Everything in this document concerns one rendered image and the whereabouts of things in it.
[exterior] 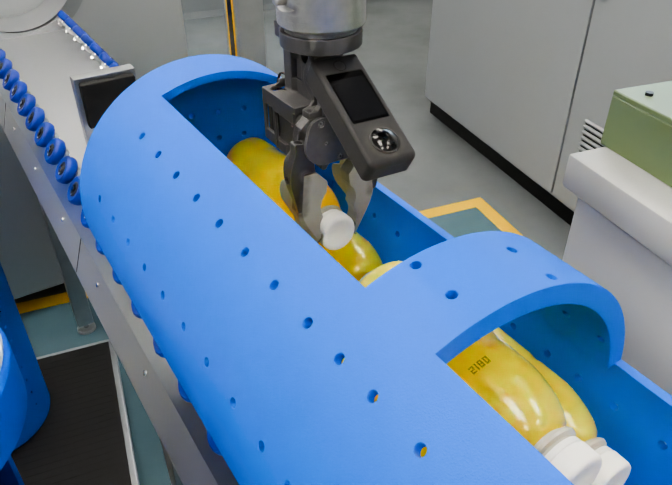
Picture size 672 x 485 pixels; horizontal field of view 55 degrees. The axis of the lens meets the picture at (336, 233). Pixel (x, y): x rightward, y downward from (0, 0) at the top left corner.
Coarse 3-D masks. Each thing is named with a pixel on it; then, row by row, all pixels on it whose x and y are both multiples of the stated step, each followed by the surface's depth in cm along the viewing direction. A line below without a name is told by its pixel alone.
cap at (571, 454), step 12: (564, 444) 37; (576, 444) 37; (552, 456) 36; (564, 456) 36; (576, 456) 36; (588, 456) 36; (600, 456) 37; (564, 468) 36; (576, 468) 36; (588, 468) 36; (600, 468) 37; (576, 480) 36; (588, 480) 38
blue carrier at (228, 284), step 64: (192, 64) 66; (256, 64) 70; (128, 128) 62; (192, 128) 57; (256, 128) 76; (128, 192) 58; (192, 192) 51; (256, 192) 48; (384, 192) 69; (128, 256) 57; (192, 256) 48; (256, 256) 44; (320, 256) 42; (384, 256) 72; (448, 256) 39; (512, 256) 40; (192, 320) 47; (256, 320) 42; (320, 320) 39; (384, 320) 37; (448, 320) 35; (512, 320) 58; (576, 320) 49; (192, 384) 48; (256, 384) 40; (320, 384) 37; (384, 384) 34; (448, 384) 33; (576, 384) 53; (640, 384) 48; (256, 448) 40; (320, 448) 35; (384, 448) 33; (448, 448) 31; (512, 448) 30; (640, 448) 49
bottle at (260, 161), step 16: (240, 144) 75; (256, 144) 74; (240, 160) 73; (256, 160) 72; (272, 160) 71; (256, 176) 70; (272, 176) 69; (272, 192) 68; (288, 208) 66; (336, 208) 66
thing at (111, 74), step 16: (128, 64) 108; (80, 80) 103; (96, 80) 104; (112, 80) 104; (128, 80) 106; (80, 96) 104; (96, 96) 104; (112, 96) 106; (80, 112) 106; (96, 112) 106
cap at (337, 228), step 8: (328, 216) 64; (336, 216) 63; (344, 216) 64; (320, 224) 64; (328, 224) 63; (336, 224) 64; (344, 224) 64; (352, 224) 65; (328, 232) 63; (336, 232) 64; (344, 232) 65; (352, 232) 65; (320, 240) 64; (328, 240) 64; (336, 240) 65; (344, 240) 65; (328, 248) 64; (336, 248) 65
